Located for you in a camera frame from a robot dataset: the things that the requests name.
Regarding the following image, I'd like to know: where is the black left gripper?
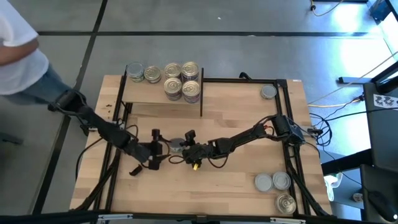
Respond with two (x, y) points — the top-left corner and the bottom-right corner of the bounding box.
(141, 129), (172, 170)

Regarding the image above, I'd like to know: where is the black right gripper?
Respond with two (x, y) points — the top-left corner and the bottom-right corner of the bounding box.
(179, 129), (215, 170)

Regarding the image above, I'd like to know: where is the green label tuna can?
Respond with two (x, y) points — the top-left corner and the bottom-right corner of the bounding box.
(169, 138), (187, 154)
(126, 62), (146, 83)
(254, 173), (274, 193)
(272, 171), (292, 191)
(261, 84), (277, 100)

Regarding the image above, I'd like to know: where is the wooden shelf board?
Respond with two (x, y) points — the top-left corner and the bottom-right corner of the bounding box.
(122, 66), (202, 106)

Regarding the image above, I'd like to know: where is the small black plastic part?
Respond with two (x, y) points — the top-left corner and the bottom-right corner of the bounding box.
(129, 164), (144, 177)

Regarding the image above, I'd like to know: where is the white plastic object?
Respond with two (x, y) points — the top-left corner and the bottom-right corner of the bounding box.
(323, 172), (345, 202)

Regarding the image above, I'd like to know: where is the black desk leg bar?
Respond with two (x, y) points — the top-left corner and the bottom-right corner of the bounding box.
(321, 148), (374, 175)

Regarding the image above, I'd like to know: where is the person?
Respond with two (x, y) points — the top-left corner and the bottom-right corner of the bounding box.
(0, 0), (75, 106)

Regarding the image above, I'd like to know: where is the black flat stand base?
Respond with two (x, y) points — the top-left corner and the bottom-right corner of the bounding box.
(338, 76), (374, 85)

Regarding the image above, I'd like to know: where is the black low desk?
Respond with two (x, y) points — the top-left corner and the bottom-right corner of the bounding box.
(359, 164), (398, 224)

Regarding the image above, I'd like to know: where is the black computer mouse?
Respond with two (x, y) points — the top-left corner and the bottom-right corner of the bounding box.
(368, 190), (397, 222)

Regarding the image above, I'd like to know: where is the white paper with black marks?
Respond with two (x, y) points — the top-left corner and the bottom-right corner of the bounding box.
(374, 93), (398, 110)

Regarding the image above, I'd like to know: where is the blue box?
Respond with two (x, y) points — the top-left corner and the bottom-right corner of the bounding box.
(366, 0), (393, 23)

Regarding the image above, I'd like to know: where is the silver metal bracket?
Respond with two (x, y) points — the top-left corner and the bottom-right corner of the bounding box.
(269, 217), (307, 224)
(98, 213), (133, 223)

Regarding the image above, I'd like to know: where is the black metal table frame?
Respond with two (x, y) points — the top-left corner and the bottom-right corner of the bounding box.
(0, 77), (398, 224)

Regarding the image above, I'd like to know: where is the black floor cable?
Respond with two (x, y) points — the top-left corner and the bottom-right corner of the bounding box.
(75, 136), (103, 182)

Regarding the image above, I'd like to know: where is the black cable tangle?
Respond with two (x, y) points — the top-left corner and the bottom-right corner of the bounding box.
(309, 95), (366, 187)

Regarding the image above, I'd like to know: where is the yellow floor cable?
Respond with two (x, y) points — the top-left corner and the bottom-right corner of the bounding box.
(307, 98), (363, 109)

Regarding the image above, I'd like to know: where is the white floor cable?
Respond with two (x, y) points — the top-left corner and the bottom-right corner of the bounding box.
(307, 51), (398, 105)

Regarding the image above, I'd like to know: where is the thin yellow cable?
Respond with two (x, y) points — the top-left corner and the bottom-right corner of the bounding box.
(310, 0), (345, 17)

